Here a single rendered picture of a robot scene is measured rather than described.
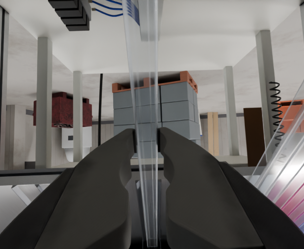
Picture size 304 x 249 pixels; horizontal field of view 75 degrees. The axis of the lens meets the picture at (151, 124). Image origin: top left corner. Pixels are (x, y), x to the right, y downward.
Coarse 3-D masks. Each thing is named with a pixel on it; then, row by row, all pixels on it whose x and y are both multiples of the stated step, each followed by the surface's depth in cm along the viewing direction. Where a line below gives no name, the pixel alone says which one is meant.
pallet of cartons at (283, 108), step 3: (279, 102) 499; (282, 102) 504; (279, 105) 498; (285, 105) 562; (288, 105) 560; (279, 108) 500; (282, 108) 498; (285, 108) 496; (282, 111) 498; (285, 111) 496; (282, 114) 497; (279, 117) 499; (282, 117) 497; (279, 120) 503; (279, 123) 535
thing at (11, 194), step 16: (0, 176) 24; (16, 176) 19; (32, 176) 19; (48, 176) 18; (160, 176) 18; (0, 192) 19; (16, 192) 18; (32, 192) 19; (128, 192) 19; (160, 192) 19; (0, 208) 21; (16, 208) 21; (160, 208) 21; (0, 224) 23; (144, 224) 24; (160, 224) 24; (144, 240) 28
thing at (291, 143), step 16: (288, 112) 13; (288, 128) 13; (272, 144) 15; (288, 144) 14; (272, 160) 15; (288, 160) 15; (256, 176) 17; (272, 176) 16; (288, 176) 16; (272, 192) 18; (288, 192) 18; (288, 208) 20
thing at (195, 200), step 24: (168, 144) 10; (192, 144) 10; (168, 168) 10; (192, 168) 9; (216, 168) 9; (168, 192) 8; (192, 192) 8; (216, 192) 7; (168, 216) 7; (192, 216) 7; (216, 216) 7; (240, 216) 7; (168, 240) 7; (192, 240) 6; (216, 240) 6; (240, 240) 6
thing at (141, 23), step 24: (144, 0) 8; (144, 24) 8; (144, 48) 9; (144, 72) 10; (144, 96) 10; (144, 120) 12; (144, 144) 13; (144, 168) 15; (144, 192) 17; (144, 216) 20
